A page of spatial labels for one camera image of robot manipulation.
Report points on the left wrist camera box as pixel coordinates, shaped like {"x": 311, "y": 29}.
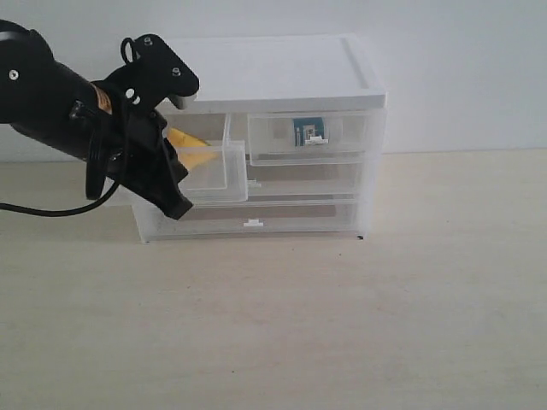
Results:
{"x": 158, "y": 73}

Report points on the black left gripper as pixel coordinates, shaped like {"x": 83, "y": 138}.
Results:
{"x": 154, "y": 169}

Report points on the white bottle blue label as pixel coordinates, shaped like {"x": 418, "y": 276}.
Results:
{"x": 308, "y": 131}

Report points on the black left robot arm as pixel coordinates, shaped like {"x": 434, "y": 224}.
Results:
{"x": 112, "y": 125}

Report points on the white plastic drawer cabinet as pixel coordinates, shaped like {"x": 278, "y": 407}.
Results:
{"x": 246, "y": 76}

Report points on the yellow cheese wedge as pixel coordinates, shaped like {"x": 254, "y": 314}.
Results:
{"x": 192, "y": 152}

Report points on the clear drawer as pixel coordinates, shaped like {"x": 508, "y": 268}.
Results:
{"x": 260, "y": 215}
{"x": 223, "y": 179}
{"x": 306, "y": 180}
{"x": 272, "y": 142}

